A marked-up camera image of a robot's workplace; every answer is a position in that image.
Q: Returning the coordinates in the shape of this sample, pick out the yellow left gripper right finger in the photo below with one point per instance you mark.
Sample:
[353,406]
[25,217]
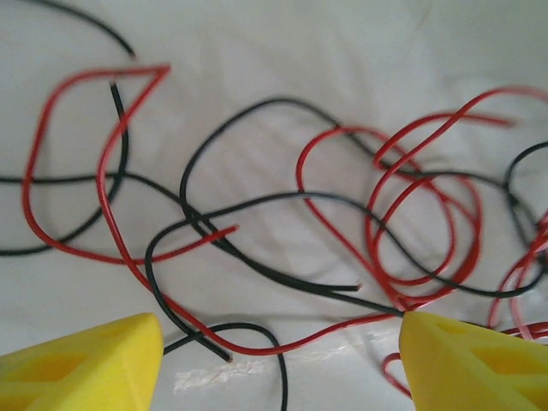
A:
[471,377]

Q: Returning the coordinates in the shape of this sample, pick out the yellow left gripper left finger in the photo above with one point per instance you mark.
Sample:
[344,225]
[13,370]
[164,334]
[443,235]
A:
[85,377]

